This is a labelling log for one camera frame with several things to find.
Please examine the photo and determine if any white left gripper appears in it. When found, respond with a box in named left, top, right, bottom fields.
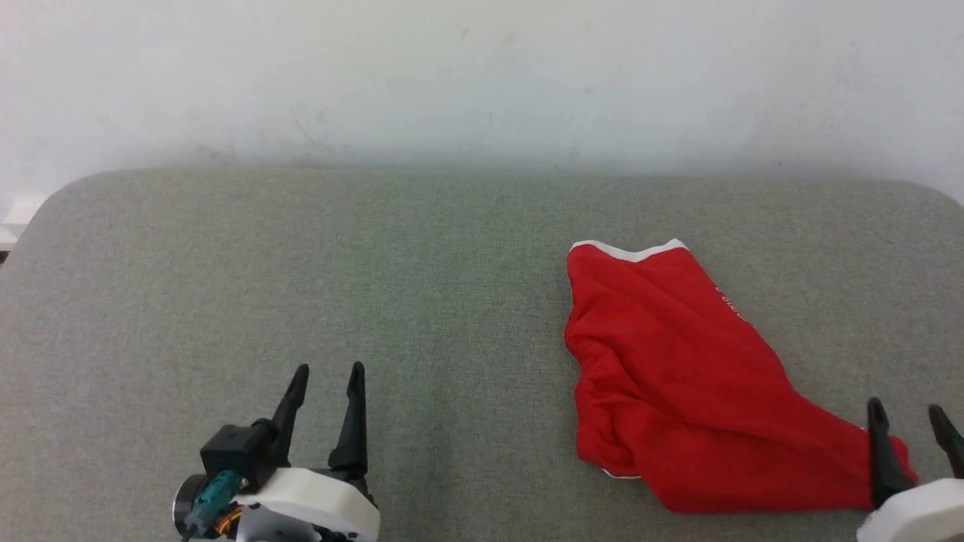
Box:
left=232, top=362, right=382, bottom=542

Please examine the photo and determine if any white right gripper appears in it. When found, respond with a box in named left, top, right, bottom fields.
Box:
left=857, top=397, right=964, bottom=542

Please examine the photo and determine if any red basketball jersey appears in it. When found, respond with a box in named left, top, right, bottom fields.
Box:
left=564, top=239, right=920, bottom=515

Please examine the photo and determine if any grey fabric sofa cushion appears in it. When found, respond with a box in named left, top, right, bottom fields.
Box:
left=0, top=167, right=964, bottom=542

